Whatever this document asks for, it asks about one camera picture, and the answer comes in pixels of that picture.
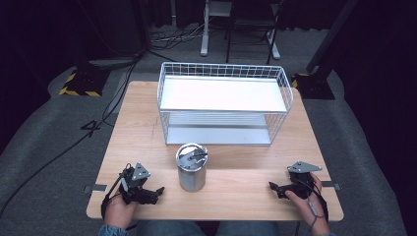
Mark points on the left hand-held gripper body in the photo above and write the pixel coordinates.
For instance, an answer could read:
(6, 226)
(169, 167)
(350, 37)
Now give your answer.
(135, 183)

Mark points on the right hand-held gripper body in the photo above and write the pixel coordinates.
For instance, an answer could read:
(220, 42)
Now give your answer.
(301, 180)

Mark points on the steel tumbler with lid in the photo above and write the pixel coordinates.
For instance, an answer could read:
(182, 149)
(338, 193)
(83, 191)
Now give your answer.
(191, 177)

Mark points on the person's right hand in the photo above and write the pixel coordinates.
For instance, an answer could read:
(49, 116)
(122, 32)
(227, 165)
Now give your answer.
(311, 209)

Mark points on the person's left hand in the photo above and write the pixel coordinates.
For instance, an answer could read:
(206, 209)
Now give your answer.
(118, 213)

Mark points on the grey tape strip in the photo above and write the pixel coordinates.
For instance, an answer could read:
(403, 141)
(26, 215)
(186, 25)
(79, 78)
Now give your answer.
(96, 188)
(331, 185)

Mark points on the black stand base striped tape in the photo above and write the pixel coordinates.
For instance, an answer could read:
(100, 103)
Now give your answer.
(83, 83)
(314, 87)

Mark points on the black slanted stand pole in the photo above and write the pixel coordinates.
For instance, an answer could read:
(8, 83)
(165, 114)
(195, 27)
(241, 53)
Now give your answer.
(331, 34)

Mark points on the white metal stand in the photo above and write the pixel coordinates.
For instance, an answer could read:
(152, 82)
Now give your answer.
(205, 39)

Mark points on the black folding chair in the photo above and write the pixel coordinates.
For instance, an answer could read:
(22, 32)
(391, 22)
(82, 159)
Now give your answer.
(249, 23)

